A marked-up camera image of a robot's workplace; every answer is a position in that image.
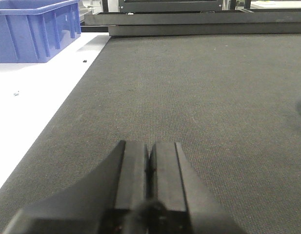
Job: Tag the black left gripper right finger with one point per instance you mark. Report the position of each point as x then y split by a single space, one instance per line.
190 207

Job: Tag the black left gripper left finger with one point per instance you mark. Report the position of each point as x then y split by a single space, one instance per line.
115 186

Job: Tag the black flat tray stack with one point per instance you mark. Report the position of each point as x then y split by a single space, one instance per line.
229 22

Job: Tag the dark grey table mat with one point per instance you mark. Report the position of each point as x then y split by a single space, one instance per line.
232 101

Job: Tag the blue plastic bin on table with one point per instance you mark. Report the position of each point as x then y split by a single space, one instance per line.
34 31

